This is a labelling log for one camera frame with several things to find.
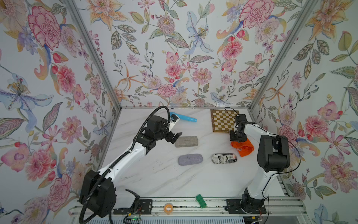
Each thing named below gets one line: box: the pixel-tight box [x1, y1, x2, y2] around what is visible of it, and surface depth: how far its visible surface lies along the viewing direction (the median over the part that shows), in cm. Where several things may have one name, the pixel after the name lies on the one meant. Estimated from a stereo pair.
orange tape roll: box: [163, 202, 174, 216], surface depth 75 cm
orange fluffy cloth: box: [230, 138, 255, 158], surface depth 95 cm
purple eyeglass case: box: [178, 153, 204, 166], surface depth 90 cm
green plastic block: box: [195, 193, 207, 209], surface depth 77 cm
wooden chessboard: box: [210, 109, 240, 133], surface depth 113 cm
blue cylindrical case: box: [169, 111, 198, 123], surface depth 116 cm
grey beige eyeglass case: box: [175, 135, 199, 148], surface depth 99 cm
